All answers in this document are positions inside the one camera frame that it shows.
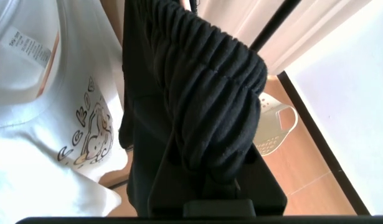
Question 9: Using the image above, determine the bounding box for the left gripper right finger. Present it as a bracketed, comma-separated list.
[236, 145, 288, 217]

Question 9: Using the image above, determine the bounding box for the black clothes rack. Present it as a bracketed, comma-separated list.
[248, 0, 303, 52]

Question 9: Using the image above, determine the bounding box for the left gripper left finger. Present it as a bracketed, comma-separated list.
[147, 133, 207, 218]

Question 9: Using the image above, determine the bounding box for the black garment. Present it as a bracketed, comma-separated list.
[118, 0, 268, 218]

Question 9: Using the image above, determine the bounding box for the white laundry basket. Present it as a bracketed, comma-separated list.
[253, 92, 300, 157]

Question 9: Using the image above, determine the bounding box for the white printed garment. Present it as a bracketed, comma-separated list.
[0, 0, 130, 218]

